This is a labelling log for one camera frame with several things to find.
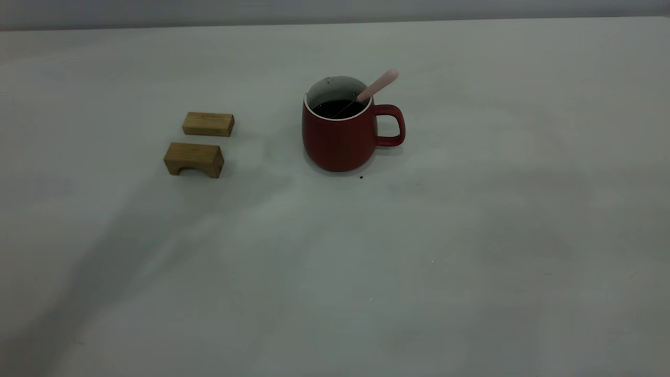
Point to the red ceramic mug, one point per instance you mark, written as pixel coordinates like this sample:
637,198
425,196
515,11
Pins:
340,141

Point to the arched wooden block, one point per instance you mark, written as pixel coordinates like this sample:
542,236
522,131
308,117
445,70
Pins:
193,154

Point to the flat wooden block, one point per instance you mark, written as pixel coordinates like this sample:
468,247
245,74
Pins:
209,124

